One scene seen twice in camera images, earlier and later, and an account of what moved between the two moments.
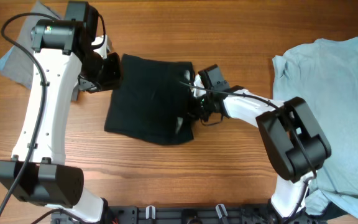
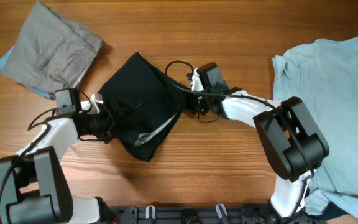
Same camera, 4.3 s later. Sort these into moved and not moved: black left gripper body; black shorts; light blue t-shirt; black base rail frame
Moved: black left gripper body; black shorts
Not moved: light blue t-shirt; black base rail frame
